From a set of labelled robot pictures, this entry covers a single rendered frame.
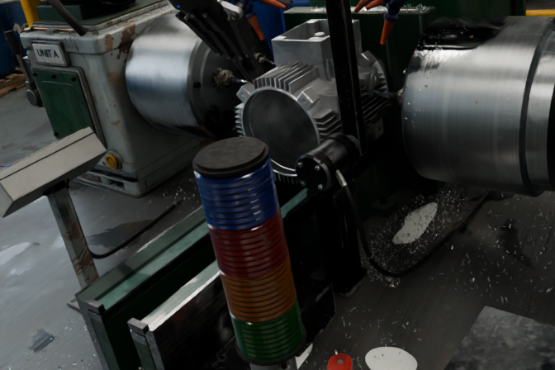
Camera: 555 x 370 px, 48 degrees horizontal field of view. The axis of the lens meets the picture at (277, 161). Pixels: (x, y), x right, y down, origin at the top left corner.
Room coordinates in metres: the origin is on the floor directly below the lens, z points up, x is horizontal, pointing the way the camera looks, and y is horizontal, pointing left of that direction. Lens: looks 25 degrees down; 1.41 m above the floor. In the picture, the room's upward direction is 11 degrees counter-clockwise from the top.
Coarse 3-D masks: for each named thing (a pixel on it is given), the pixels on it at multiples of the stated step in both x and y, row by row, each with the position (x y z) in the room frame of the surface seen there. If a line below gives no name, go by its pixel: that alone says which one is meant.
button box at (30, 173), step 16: (64, 144) 0.90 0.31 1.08; (80, 144) 0.91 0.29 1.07; (96, 144) 0.92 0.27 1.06; (32, 160) 0.86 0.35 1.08; (48, 160) 0.87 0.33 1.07; (64, 160) 0.88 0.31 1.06; (80, 160) 0.89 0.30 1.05; (96, 160) 0.92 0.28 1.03; (0, 176) 0.82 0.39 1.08; (16, 176) 0.83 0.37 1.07; (32, 176) 0.84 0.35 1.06; (48, 176) 0.85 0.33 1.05; (64, 176) 0.87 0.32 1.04; (0, 192) 0.82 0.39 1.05; (16, 192) 0.81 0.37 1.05; (32, 192) 0.82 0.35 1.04; (0, 208) 0.83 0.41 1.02; (16, 208) 0.84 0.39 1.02
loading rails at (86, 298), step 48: (384, 144) 1.04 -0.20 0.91; (288, 192) 0.98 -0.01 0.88; (384, 192) 1.03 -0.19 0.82; (192, 240) 0.82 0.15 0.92; (288, 240) 0.80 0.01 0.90; (96, 288) 0.72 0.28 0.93; (144, 288) 0.73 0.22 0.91; (192, 288) 0.70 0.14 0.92; (96, 336) 0.70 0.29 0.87; (144, 336) 0.62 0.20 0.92; (192, 336) 0.64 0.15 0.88
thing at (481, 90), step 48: (432, 48) 0.83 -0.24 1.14; (480, 48) 0.79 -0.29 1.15; (528, 48) 0.75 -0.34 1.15; (384, 96) 0.90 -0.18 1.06; (432, 96) 0.79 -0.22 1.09; (480, 96) 0.74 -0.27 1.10; (528, 96) 0.71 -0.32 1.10; (432, 144) 0.78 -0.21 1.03; (480, 144) 0.73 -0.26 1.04; (528, 144) 0.70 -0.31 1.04; (528, 192) 0.72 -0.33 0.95
